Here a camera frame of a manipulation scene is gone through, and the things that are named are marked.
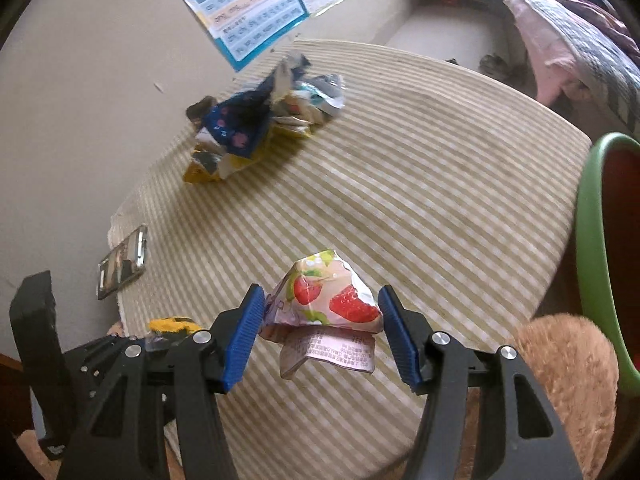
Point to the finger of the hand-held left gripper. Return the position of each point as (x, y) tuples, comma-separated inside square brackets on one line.
[(97, 365)]

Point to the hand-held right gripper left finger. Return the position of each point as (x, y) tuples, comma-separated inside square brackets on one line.
[(245, 340)]

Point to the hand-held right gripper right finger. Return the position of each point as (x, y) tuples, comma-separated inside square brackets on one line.
[(395, 340)]

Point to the small yellow wrapper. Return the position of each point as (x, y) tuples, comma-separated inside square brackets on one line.
[(172, 325)]

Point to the green waste bin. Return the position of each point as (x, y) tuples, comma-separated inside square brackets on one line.
[(592, 240)]

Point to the brown wrapper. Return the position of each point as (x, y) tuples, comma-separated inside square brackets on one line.
[(200, 108)]

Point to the smartphone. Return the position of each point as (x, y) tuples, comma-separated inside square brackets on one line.
[(122, 262)]

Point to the striped beige tablecloth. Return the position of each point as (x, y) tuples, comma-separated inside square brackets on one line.
[(400, 185)]

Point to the tan plush toy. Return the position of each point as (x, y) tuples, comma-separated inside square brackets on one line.
[(570, 395)]

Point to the dark blue dotted wrapper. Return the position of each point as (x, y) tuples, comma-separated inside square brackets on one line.
[(237, 125)]

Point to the silver crumpled wrapper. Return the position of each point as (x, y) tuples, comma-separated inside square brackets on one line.
[(292, 67)]

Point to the bed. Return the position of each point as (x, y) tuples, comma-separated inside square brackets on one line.
[(575, 45)]

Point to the purple quilt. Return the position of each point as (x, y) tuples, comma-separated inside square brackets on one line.
[(590, 15)]

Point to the blue striped wall poster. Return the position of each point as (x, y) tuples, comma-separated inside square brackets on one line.
[(240, 5)]

